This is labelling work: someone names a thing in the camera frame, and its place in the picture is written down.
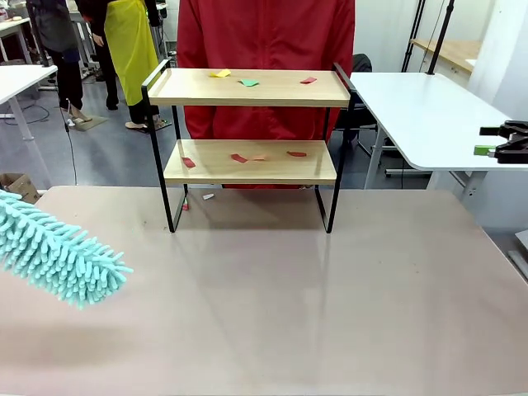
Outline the black tripod stand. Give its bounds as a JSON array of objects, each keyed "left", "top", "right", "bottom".
[{"left": 402, "top": 0, "right": 427, "bottom": 73}]

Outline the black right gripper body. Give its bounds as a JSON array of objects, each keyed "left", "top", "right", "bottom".
[{"left": 494, "top": 120, "right": 528, "bottom": 165}]

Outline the black pole stand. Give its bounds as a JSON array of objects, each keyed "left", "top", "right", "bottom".
[{"left": 427, "top": 0, "right": 455, "bottom": 77}]

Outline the beige floor mat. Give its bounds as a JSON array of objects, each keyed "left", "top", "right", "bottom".
[{"left": 68, "top": 115, "right": 109, "bottom": 133}]

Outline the thin black floor cable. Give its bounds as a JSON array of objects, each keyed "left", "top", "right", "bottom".
[{"left": 59, "top": 105, "right": 79, "bottom": 186}]

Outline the teal microfiber duster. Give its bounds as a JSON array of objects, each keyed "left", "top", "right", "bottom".
[{"left": 0, "top": 189, "right": 135, "bottom": 311}]

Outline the black office chair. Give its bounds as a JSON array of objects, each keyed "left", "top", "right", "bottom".
[{"left": 334, "top": 53, "right": 397, "bottom": 179}]

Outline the large white side table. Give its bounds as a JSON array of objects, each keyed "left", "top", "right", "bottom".
[{"left": 349, "top": 72, "right": 528, "bottom": 203}]

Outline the two-tier wooden shelf rack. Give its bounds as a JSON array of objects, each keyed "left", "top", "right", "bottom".
[{"left": 140, "top": 59, "right": 359, "bottom": 234}]

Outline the person in yellow apron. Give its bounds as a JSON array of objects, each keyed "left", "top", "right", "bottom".
[{"left": 76, "top": 0, "right": 168, "bottom": 134}]

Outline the person in red jacket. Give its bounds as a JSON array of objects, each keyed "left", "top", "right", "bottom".
[{"left": 176, "top": 0, "right": 356, "bottom": 191}]

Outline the white back desk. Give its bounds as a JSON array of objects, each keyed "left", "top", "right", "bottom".
[{"left": 0, "top": 16, "right": 34, "bottom": 67}]

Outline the grey metal stand base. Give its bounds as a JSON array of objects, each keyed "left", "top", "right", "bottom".
[{"left": 506, "top": 229, "right": 528, "bottom": 285}]

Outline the white height-adjustable desk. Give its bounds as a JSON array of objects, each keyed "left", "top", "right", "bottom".
[{"left": 0, "top": 64, "right": 59, "bottom": 189}]

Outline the person in grey top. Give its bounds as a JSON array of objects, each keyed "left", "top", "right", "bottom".
[{"left": 26, "top": 0, "right": 97, "bottom": 125}]

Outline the cardboard box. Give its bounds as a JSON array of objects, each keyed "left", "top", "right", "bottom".
[{"left": 0, "top": 172, "right": 42, "bottom": 205}]

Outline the wooden top back table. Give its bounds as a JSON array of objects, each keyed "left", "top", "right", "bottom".
[{"left": 410, "top": 39, "right": 483, "bottom": 75}]

